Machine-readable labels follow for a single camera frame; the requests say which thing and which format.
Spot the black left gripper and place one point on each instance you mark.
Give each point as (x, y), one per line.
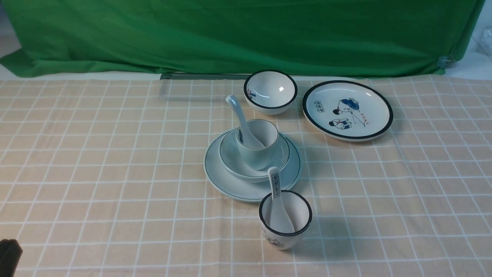
(10, 254)

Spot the pale green shallow bowl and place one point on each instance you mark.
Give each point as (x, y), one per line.
(235, 165)

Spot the pale plain ceramic spoon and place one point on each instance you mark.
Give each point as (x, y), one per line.
(248, 139)

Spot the pale green plain cup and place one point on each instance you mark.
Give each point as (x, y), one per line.
(267, 133)

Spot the checkered beige tablecloth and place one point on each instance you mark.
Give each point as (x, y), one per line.
(105, 178)

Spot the pale green-rimmed plate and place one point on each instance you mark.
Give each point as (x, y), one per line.
(247, 191)

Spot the white patterned ceramic spoon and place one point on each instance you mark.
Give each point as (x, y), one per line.
(279, 219)

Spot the black-rimmed illustrated cup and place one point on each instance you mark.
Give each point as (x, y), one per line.
(299, 212)

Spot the black-rimmed small white bowl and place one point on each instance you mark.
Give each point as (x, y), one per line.
(271, 92)

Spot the black-rimmed illustrated plate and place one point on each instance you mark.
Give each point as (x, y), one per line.
(347, 110)

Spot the green backdrop cloth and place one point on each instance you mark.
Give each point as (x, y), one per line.
(346, 38)

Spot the metal clamp on backdrop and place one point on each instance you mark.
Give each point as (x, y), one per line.
(445, 62)

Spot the grey metal rail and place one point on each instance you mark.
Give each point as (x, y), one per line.
(197, 76)

